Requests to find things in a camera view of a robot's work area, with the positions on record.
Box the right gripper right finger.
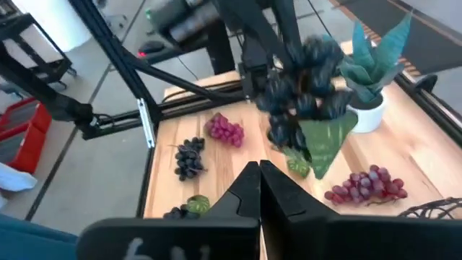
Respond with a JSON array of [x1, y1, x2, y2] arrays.
[[260, 160, 462, 260]]

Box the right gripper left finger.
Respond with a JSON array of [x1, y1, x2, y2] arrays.
[[77, 161, 261, 260]]

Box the pink grape bunch with leaf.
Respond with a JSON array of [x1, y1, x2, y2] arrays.
[[204, 112, 245, 149]]

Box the dark red grape bunch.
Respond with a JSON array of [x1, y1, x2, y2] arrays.
[[323, 164, 409, 207]]

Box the leafless black grape bunch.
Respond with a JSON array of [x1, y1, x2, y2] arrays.
[[169, 136, 209, 182]]

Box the dark wicker basket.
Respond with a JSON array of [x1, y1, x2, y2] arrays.
[[396, 196, 462, 220]]

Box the black device with red light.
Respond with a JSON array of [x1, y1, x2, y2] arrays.
[[136, 39, 167, 59]]

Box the snake plant in white pot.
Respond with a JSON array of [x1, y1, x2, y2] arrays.
[[339, 12, 414, 134]]

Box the teal chair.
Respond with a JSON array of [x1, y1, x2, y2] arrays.
[[0, 212, 79, 260]]

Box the black utility cart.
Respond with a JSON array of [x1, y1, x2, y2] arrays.
[[0, 12, 77, 91]]

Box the red storage bin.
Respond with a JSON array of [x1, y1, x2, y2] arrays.
[[0, 97, 53, 174]]

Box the white cloth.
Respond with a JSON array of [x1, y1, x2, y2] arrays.
[[0, 162, 37, 192]]

